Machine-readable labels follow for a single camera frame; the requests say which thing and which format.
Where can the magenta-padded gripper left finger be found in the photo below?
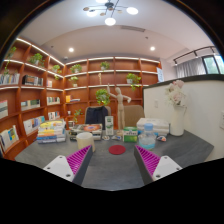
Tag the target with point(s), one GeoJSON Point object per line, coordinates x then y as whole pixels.
{"type": "Point", "coordinates": [63, 166]}

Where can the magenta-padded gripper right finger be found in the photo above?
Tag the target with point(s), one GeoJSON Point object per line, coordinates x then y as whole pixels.
{"type": "Point", "coordinates": [163, 166]}

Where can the clear water bottle blue cap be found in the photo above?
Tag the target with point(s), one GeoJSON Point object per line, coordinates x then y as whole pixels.
{"type": "Point", "coordinates": [147, 138]}

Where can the small printed badge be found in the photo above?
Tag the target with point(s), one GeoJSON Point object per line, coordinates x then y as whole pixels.
{"type": "Point", "coordinates": [116, 137]}
{"type": "Point", "coordinates": [161, 138]}
{"type": "Point", "coordinates": [106, 137]}

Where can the blue flat pack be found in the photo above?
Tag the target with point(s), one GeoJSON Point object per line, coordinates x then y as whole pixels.
{"type": "Point", "coordinates": [161, 134]}

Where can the cream paper cup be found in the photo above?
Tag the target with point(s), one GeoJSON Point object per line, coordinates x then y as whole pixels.
{"type": "Point", "coordinates": [85, 140]}

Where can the stack of colourful books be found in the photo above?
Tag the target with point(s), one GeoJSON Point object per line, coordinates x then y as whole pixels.
{"type": "Point", "coordinates": [51, 131]}

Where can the stack of dark books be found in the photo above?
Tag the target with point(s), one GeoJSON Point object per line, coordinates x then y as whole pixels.
{"type": "Point", "coordinates": [87, 129]}

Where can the green and white box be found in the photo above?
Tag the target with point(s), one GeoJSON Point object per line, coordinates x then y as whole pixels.
{"type": "Point", "coordinates": [130, 135]}

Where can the flat round red coaster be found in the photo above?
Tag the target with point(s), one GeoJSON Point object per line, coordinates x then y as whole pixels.
{"type": "Point", "coordinates": [117, 149]}

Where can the tan chair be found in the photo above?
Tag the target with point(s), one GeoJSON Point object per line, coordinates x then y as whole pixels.
{"type": "Point", "coordinates": [135, 115]}
{"type": "Point", "coordinates": [109, 111]}

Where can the dark blue jacket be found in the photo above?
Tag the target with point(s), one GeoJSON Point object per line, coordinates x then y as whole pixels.
{"type": "Point", "coordinates": [96, 116]}

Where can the tall green white carton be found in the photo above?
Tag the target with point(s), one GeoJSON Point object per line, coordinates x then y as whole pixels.
{"type": "Point", "coordinates": [109, 125]}

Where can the wooden artist mannequin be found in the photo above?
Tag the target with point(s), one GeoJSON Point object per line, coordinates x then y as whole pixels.
{"type": "Point", "coordinates": [120, 106]}

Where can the pale pink flower bunch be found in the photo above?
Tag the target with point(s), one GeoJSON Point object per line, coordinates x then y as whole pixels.
{"type": "Point", "coordinates": [175, 93]}

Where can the wooden shelf unit with books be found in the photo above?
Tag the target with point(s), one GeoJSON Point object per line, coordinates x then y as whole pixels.
{"type": "Point", "coordinates": [83, 83]}

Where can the grey curtain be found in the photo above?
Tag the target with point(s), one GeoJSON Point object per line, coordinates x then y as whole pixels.
{"type": "Point", "coordinates": [190, 68]}

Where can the window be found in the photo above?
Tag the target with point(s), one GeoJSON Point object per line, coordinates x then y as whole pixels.
{"type": "Point", "coordinates": [211, 65]}

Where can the recessed ceiling lights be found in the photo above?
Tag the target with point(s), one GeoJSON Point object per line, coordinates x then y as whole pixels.
{"type": "Point", "coordinates": [71, 49]}

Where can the ceiling air vent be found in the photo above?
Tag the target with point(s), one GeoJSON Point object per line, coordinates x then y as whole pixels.
{"type": "Point", "coordinates": [132, 28]}

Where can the branched ceiling lamp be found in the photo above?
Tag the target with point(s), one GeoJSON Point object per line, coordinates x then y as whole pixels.
{"type": "Point", "coordinates": [110, 21]}

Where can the white wall socket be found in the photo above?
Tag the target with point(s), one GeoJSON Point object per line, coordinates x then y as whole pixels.
{"type": "Point", "coordinates": [156, 103]}

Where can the white wall poster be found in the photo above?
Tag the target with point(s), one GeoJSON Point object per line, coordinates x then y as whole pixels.
{"type": "Point", "coordinates": [160, 74]}

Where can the black track light rail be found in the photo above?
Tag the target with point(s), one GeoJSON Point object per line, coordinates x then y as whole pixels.
{"type": "Point", "coordinates": [195, 51]}

